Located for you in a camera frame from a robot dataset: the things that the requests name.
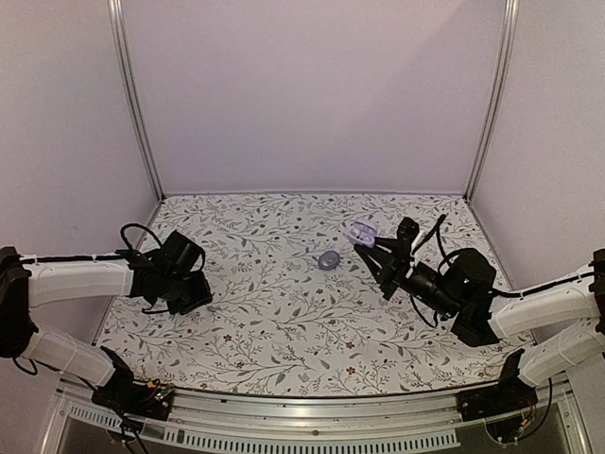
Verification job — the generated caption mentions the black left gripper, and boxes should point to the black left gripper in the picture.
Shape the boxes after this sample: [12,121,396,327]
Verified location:
[162,270,212,316]

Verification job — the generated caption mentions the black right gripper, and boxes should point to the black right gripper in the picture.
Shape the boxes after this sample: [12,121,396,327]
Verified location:
[355,236,461,320]

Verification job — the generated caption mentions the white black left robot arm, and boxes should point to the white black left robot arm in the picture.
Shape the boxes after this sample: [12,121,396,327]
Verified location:
[1,231,213,419]

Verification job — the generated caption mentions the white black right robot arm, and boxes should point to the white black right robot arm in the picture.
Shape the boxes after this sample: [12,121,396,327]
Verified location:
[354,237,604,421]

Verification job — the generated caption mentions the floral patterned table mat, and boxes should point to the floral patterned table mat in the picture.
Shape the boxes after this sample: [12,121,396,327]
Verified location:
[97,194,532,396]

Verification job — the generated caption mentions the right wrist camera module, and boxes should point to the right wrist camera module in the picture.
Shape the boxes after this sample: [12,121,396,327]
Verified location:
[396,217,421,265]

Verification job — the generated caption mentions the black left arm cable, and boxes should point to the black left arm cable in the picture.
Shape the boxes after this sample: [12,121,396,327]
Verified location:
[119,223,164,254]

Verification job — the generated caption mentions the aluminium front rail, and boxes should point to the aluminium front rail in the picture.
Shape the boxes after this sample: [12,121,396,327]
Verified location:
[41,375,596,453]

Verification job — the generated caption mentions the right aluminium frame post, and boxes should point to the right aluminium frame post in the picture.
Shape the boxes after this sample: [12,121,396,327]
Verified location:
[464,0,519,204]

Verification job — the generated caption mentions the aluminium frame post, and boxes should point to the aluminium frame post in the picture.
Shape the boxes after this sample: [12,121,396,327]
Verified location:
[464,0,519,204]
[107,0,165,201]

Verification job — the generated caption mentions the left aluminium frame post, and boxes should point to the left aluminium frame post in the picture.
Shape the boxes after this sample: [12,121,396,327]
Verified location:
[107,0,165,201]

